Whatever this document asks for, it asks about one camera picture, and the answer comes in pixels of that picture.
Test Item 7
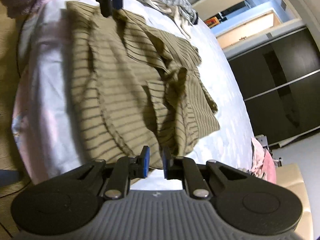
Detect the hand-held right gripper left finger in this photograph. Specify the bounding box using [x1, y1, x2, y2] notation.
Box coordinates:
[76, 145, 150, 200]

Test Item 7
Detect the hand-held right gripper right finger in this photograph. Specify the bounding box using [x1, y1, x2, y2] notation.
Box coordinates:
[162, 146, 249, 200]

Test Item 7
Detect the brown striped shirt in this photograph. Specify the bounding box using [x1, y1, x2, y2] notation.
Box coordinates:
[65, 0, 220, 169]

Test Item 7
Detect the white garment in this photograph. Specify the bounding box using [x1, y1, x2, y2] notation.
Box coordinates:
[122, 0, 193, 39]

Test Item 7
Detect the light pink garment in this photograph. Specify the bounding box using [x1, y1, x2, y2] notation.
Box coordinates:
[251, 137, 265, 173]

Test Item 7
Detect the orange stool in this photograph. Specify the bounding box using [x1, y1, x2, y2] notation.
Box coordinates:
[205, 16, 220, 28]

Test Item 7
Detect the white nightstand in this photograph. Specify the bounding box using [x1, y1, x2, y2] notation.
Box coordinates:
[256, 135, 283, 167]

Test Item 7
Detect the pink blanket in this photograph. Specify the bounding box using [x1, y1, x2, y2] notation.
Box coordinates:
[251, 136, 278, 184]

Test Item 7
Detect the bed with dotted sheet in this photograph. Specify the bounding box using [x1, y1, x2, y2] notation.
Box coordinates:
[11, 0, 255, 190]

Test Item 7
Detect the beige headboard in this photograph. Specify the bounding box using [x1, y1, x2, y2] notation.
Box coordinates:
[275, 164, 313, 240]

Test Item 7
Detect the black wardrobe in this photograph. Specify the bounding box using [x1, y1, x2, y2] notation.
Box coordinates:
[226, 26, 320, 145]

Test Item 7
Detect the beige inner door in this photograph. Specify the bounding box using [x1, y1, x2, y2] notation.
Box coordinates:
[216, 11, 282, 49]

